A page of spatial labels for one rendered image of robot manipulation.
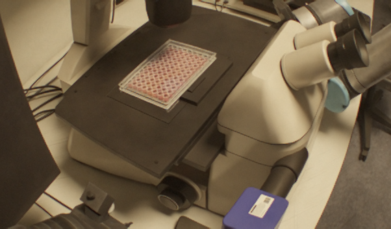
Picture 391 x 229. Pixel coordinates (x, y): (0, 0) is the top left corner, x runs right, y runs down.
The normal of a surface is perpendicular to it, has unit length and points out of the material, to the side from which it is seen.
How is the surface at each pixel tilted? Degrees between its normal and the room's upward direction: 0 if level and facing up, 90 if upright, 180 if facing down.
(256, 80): 45
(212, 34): 0
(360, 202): 0
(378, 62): 87
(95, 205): 18
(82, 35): 90
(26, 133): 86
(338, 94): 94
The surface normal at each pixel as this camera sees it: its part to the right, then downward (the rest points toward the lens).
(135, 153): -0.05, -0.73
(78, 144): -0.42, -0.03
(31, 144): 0.84, 0.29
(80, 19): -0.54, 0.60
